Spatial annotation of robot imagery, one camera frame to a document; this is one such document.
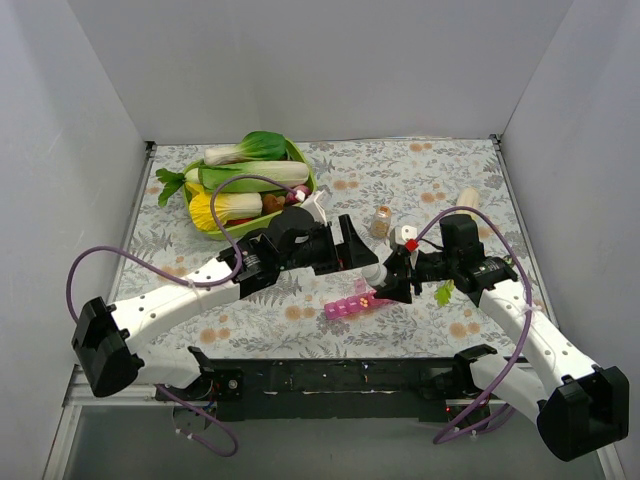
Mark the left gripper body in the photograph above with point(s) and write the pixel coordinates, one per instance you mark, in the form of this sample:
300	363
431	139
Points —
338	246

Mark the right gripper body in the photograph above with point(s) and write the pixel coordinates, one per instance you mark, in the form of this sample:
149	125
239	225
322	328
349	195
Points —
407	272

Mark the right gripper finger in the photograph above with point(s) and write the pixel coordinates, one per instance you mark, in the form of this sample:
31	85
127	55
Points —
398	264
397	291

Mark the white pill bottle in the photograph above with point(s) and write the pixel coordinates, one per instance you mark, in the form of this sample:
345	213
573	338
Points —
388	280

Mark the pink weekly pill organizer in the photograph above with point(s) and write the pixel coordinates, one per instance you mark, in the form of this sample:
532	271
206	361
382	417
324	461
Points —
363	300

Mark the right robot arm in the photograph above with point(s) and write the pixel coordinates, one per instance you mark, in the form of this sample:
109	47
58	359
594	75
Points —
577	405

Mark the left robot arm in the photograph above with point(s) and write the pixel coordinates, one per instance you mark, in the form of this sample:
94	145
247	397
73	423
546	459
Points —
114	342

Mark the clear pill jar gold lid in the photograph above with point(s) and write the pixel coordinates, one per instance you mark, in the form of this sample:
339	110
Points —
380	223

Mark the purple onion toy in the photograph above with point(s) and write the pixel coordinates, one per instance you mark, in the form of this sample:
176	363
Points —
297	195

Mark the celery stalk toy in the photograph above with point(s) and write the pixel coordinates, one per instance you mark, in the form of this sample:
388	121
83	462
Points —
469	197

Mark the red pepper toy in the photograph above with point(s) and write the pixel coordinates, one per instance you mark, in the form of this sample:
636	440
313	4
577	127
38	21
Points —
236	222

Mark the green plastic basket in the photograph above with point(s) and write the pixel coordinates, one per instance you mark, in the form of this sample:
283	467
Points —
189	190

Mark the floral table mat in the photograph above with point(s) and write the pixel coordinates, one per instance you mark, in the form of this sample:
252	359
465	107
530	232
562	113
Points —
416	178

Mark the yellow cabbage toy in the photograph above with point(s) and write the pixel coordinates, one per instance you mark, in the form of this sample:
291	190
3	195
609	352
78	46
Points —
232	206

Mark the bok choy toy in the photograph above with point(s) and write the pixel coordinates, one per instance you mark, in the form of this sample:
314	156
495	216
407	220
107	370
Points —
255	146

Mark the napa cabbage toy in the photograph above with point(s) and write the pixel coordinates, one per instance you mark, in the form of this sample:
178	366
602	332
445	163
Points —
287	173

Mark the white radish with leaves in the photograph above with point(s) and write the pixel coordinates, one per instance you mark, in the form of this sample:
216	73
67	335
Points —
173	181

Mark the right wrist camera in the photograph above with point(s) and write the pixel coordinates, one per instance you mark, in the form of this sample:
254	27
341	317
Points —
400	235

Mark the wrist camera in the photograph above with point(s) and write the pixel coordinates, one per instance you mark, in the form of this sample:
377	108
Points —
400	235
313	205

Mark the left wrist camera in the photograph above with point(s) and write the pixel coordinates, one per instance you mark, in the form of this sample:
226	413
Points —
313	205

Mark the black base frame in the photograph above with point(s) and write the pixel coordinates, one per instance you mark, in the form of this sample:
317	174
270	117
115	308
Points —
280	389

